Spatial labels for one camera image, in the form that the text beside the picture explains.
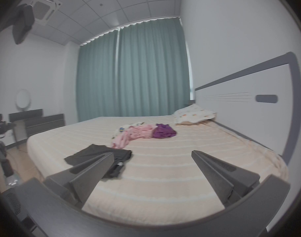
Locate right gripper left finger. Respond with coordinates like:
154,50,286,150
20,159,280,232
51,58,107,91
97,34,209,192
43,152,115,205

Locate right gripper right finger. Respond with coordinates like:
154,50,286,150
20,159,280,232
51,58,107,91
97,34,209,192
191,150,261,205

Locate blue-green curtain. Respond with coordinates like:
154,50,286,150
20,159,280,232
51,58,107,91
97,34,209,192
117,17,190,118
76,27,119,123

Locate white printed pillow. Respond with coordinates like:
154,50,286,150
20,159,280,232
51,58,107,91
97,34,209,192
173,104,216,125

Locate round white mirror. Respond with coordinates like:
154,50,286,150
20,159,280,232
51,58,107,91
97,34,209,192
16,89,31,112

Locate white printed garment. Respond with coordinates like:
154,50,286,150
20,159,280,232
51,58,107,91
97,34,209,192
112,122,145,139

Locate white ceiling air conditioner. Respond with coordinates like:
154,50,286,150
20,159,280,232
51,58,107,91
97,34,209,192
33,0,63,25

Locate black trousers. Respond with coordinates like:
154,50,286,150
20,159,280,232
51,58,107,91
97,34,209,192
64,144,132,178

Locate bed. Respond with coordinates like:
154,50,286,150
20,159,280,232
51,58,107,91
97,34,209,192
27,52,301,226

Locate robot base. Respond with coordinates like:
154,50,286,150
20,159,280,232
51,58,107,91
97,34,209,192
0,182,27,222

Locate dark grey dressing table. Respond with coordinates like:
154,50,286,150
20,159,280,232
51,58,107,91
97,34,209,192
8,109,43,147

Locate pink garment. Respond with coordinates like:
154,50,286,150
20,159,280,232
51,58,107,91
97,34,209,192
111,124,157,149

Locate purple garment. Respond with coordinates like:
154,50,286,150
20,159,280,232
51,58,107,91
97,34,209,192
153,123,177,140

